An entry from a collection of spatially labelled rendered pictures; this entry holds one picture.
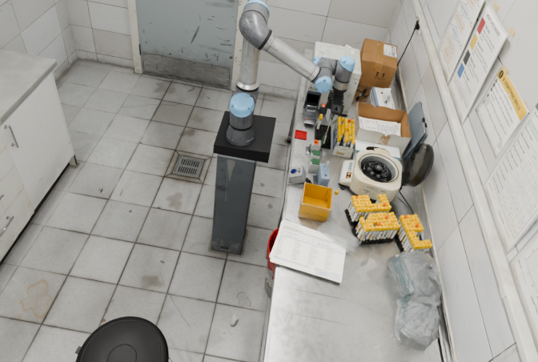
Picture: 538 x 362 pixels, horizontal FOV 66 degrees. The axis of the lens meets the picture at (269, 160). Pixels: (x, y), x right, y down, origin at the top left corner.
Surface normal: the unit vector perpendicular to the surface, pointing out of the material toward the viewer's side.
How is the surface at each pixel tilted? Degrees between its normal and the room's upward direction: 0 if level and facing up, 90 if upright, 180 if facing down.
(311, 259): 0
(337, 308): 0
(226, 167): 90
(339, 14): 90
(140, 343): 3
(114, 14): 90
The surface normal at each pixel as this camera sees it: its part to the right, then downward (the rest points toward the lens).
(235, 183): -0.12, 0.69
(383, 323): 0.14, -0.70
